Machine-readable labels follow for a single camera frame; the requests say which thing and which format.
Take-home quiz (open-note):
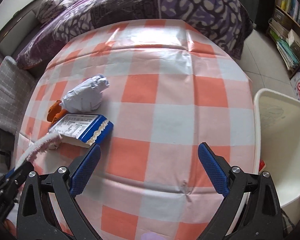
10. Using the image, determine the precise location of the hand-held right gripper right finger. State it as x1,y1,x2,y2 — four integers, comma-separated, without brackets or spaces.
198,142,282,240

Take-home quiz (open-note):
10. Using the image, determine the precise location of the blue cardboard box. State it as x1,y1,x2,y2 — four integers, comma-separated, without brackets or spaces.
48,114,115,148

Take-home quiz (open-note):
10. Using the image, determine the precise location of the pile of books and papers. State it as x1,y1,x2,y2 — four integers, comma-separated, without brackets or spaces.
268,17,300,71

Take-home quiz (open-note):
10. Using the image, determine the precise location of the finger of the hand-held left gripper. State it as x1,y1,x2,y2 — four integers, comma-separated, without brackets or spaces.
3,169,18,181
7,162,35,192

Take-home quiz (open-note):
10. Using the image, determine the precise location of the orange checked tablecloth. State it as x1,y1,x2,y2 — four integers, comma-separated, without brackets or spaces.
14,19,255,240

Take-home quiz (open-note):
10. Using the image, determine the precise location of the dark bed headboard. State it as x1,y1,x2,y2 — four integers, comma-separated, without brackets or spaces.
0,0,55,55

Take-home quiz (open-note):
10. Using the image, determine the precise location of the crumpled grey-white paper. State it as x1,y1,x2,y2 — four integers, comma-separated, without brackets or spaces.
62,74,110,113

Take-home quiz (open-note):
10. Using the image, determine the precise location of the purple patterned blanket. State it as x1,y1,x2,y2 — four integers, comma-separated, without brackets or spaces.
16,0,253,70

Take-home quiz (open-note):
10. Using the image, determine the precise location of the grey checked cushion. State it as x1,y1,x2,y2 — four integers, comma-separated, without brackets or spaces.
0,56,35,133

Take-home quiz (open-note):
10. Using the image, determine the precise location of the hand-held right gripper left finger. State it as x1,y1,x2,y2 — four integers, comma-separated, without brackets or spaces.
16,144,102,240

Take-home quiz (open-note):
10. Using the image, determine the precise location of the cream fringed cloth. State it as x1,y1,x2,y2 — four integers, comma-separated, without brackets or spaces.
15,132,63,167

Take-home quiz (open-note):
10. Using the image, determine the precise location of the purple cloth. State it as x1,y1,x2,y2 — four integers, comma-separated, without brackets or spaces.
140,232,165,240

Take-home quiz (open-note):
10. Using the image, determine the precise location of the white plastic bin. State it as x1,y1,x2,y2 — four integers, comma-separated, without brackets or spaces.
253,88,300,208

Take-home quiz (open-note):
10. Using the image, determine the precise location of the wooden bookshelf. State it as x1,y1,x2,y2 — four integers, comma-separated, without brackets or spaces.
265,0,300,79

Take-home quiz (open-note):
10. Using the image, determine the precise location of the small orange object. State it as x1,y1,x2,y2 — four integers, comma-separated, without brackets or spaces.
47,100,65,122

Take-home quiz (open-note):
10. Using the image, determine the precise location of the folded patterned quilt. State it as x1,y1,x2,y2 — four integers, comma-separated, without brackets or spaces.
37,0,88,23

